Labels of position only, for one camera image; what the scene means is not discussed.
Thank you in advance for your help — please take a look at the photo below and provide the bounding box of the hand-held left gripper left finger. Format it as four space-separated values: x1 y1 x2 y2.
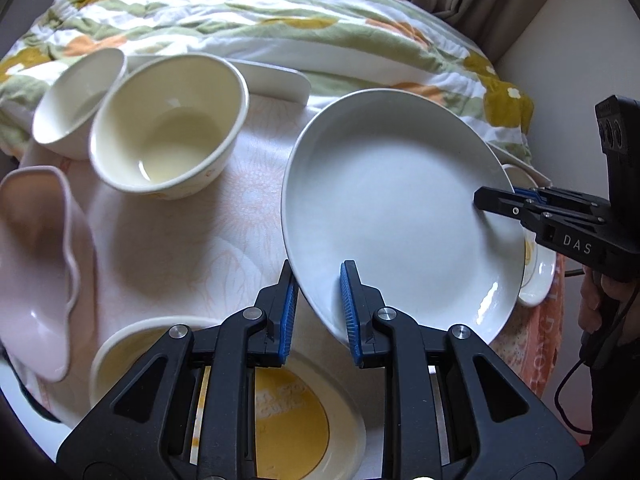
56 259 301 480

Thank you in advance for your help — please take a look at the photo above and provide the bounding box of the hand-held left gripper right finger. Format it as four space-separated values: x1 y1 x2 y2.
340 260 586 480

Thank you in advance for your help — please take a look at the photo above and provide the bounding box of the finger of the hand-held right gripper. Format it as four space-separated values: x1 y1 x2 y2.
474 186 546 226
515 187 608 212

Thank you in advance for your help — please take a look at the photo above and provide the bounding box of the large white plate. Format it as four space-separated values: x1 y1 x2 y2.
281 88 527 350

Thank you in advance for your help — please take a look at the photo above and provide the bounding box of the large cream bowl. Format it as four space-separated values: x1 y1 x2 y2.
89 53 250 201

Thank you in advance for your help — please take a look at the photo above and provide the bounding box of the small white bowl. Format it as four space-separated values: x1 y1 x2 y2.
32 47 128 161

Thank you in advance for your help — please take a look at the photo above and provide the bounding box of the person's right hand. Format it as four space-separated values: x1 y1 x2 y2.
579 270 640 348

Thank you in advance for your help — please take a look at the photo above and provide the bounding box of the cream plate duck print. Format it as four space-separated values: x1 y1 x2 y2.
502 164 557 307

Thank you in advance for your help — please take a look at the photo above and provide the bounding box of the white patterned cloth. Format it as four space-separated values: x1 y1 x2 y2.
20 95 501 411

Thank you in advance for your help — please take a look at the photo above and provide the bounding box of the orange patterned cloth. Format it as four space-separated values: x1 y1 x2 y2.
517 250 566 396

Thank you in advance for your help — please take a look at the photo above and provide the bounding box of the cream plate yellow centre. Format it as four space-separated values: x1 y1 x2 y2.
90 315 367 480

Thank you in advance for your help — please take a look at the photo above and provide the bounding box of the brown curtain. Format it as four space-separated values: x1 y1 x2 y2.
400 0 556 66

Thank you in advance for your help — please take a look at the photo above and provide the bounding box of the white lap tray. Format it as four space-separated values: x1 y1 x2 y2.
10 55 553 461

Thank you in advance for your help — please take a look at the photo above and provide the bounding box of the pink wavy bowl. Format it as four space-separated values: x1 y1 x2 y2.
0 165 97 383

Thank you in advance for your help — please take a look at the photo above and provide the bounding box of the floral blanket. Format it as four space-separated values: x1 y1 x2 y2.
0 0 536 161

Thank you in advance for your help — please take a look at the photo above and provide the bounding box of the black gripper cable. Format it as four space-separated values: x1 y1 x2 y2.
554 270 640 436

